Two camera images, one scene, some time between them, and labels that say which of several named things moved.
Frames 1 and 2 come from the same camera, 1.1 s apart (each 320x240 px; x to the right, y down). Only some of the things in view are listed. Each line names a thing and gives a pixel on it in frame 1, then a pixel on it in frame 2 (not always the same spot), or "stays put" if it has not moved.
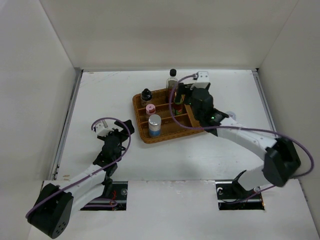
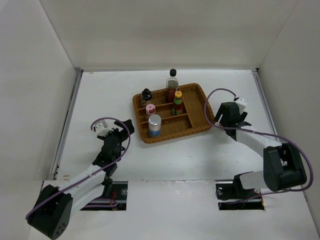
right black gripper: x=183 y=89 -> x=219 y=114
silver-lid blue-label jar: x=154 y=122 stays put
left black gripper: x=120 y=124 stays put
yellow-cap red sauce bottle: x=177 y=108 stays put
